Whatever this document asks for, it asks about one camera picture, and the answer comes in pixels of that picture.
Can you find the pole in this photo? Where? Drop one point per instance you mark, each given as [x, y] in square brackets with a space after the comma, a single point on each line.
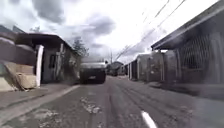
[111, 57]

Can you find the grey asphalt road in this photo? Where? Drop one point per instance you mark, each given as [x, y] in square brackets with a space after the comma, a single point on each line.
[126, 100]

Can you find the robot's own part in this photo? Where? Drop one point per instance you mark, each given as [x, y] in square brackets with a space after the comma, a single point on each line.
[148, 119]

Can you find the dark vehicle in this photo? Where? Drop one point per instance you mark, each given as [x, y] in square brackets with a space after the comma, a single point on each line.
[92, 71]

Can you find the building with lattice fence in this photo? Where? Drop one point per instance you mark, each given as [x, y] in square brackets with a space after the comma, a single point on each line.
[200, 56]

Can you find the building with white pillar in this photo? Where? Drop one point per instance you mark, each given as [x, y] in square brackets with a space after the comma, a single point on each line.
[50, 56]

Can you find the row of buildings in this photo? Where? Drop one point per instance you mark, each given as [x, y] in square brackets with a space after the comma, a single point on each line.
[115, 68]

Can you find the grey concrete wall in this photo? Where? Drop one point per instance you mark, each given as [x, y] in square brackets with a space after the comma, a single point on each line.
[13, 55]

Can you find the tree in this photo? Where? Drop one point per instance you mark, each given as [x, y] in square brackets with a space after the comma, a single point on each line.
[80, 48]

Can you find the concrete pavement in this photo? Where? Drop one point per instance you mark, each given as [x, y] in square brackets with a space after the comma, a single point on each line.
[20, 99]
[186, 89]

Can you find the grey building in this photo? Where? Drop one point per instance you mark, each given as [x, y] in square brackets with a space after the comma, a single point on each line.
[150, 66]

